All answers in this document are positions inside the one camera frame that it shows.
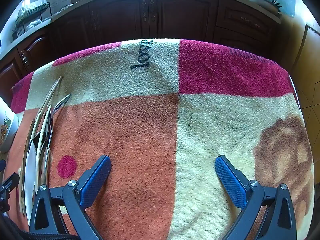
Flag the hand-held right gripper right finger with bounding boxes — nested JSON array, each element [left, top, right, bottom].
[[214, 154, 298, 240]]

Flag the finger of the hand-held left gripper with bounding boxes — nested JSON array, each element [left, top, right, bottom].
[[0, 172, 20, 197], [0, 192, 12, 213]]

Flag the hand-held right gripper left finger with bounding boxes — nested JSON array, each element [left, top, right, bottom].
[[29, 154, 112, 240]]

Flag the white printed utensil canister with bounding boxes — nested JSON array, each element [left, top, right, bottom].
[[0, 97, 19, 153]]

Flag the patchwork printed blanket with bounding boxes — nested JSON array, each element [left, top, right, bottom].
[[5, 38, 315, 240]]

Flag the grey stone countertop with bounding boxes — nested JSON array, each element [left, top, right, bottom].
[[0, 0, 282, 64]]

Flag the black dish rack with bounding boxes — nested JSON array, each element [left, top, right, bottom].
[[12, 0, 52, 40]]

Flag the dark wooden kitchen cabinet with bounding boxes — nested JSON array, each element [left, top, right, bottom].
[[0, 0, 295, 95]]

